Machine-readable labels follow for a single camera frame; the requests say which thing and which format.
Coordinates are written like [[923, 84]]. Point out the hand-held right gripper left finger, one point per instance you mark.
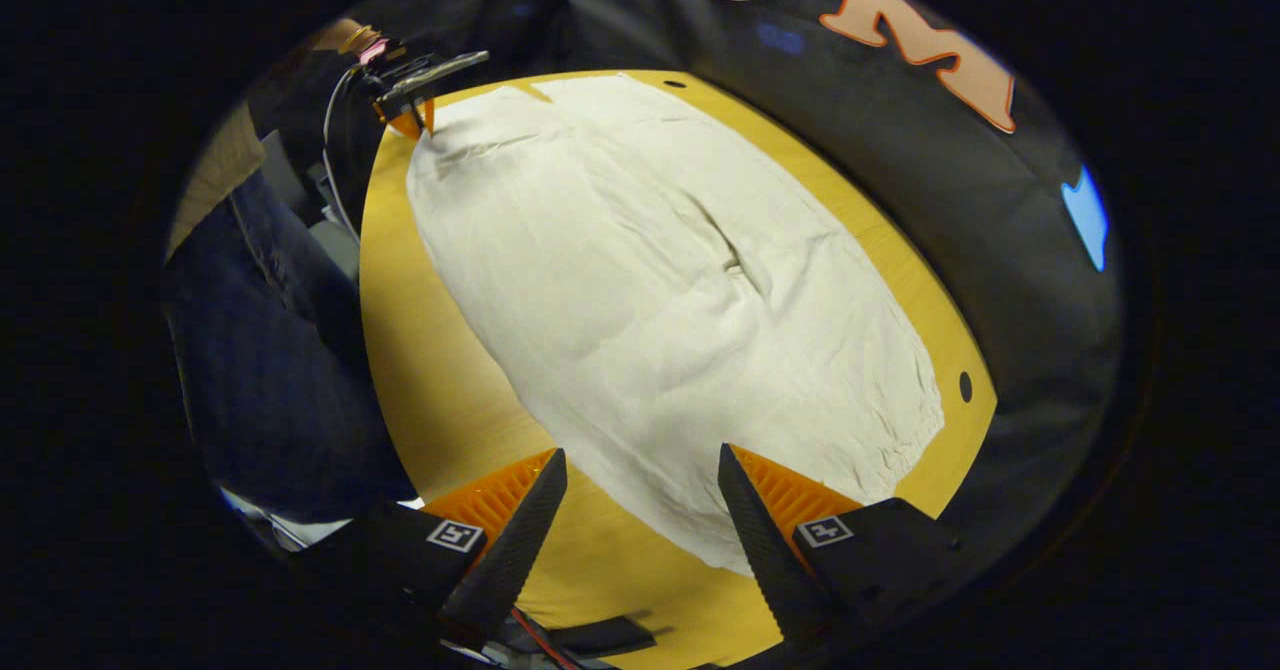
[[520, 550]]

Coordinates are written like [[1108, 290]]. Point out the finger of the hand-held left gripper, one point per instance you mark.
[[430, 75]]

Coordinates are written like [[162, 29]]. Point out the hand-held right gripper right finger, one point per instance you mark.
[[765, 550]]

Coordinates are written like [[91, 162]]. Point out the cream white jeans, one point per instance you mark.
[[650, 300]]

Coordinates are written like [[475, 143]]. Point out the person's blue trouser leg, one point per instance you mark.
[[270, 370]]

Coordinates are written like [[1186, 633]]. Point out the black backdrop cloth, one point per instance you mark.
[[850, 150]]

